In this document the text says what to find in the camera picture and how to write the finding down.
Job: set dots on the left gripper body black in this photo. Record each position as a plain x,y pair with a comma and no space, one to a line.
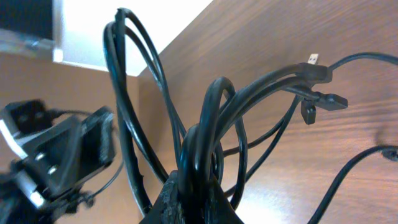
67,135

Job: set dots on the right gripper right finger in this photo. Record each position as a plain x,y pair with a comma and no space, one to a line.
217,207

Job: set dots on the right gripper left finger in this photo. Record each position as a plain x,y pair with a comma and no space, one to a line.
167,208

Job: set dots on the brown wooden side panel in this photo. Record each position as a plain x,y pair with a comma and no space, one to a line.
66,88

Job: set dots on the dark window pane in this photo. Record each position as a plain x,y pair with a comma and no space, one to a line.
33,17

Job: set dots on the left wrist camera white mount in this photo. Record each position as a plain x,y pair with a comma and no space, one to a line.
26,127

